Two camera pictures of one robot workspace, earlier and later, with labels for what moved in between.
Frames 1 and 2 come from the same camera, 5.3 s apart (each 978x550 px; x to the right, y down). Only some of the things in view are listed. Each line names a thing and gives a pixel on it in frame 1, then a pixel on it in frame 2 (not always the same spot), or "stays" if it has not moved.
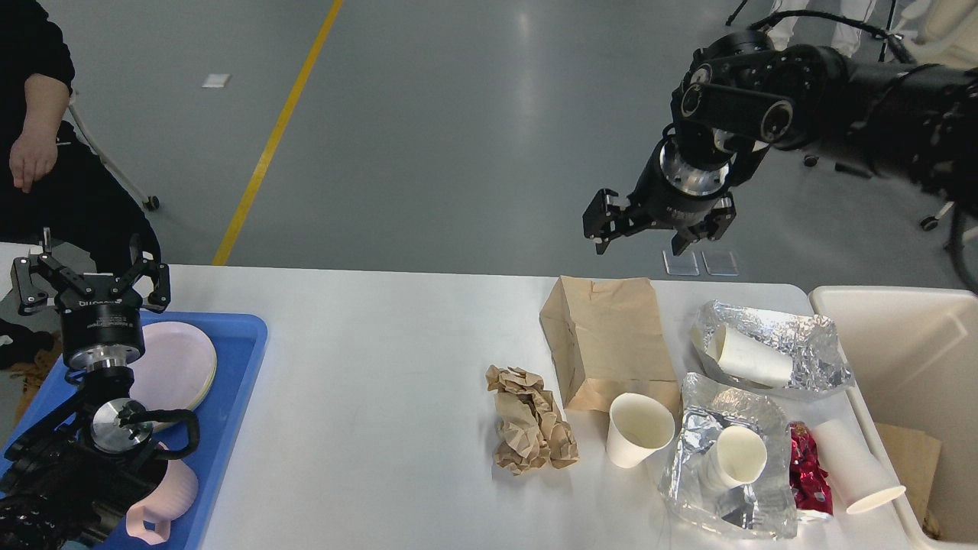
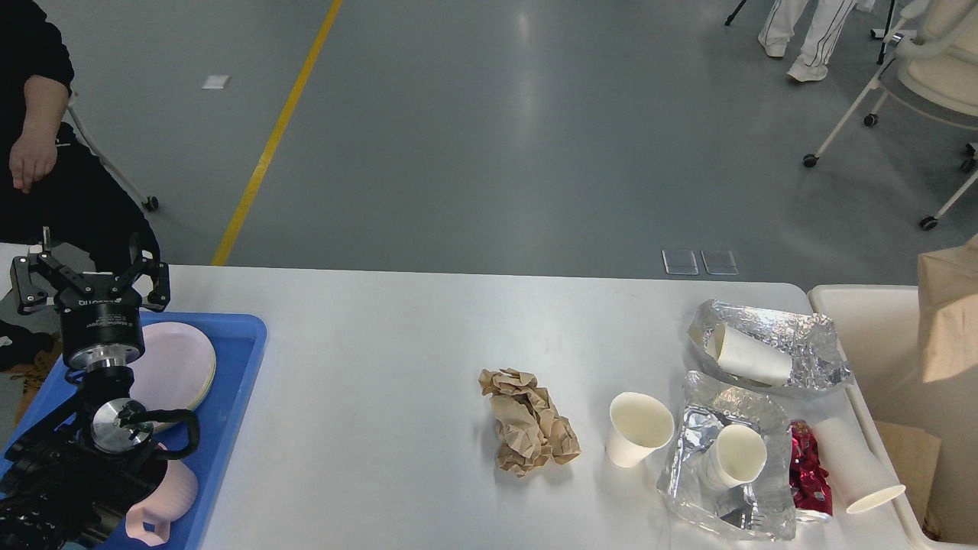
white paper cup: (737, 457) stays
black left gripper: (101, 320) stays
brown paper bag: (607, 338) → (947, 303)
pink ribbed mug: (174, 497) stays
